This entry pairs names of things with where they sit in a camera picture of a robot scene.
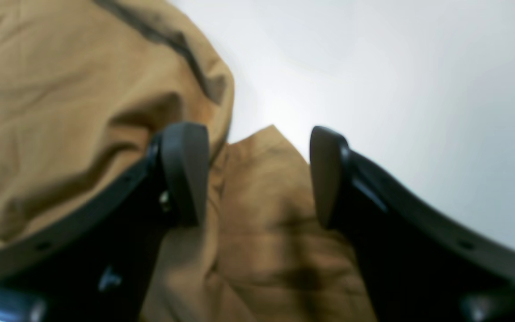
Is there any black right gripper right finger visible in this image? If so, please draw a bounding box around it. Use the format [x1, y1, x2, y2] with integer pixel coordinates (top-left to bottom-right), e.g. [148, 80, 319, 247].
[309, 126, 515, 322]

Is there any brown t-shirt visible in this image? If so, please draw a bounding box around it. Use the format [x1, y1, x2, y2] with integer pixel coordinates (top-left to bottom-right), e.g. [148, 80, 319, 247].
[0, 0, 377, 322]

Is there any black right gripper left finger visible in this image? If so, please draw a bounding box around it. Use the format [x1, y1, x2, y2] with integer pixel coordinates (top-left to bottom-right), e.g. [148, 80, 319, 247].
[0, 122, 209, 322]

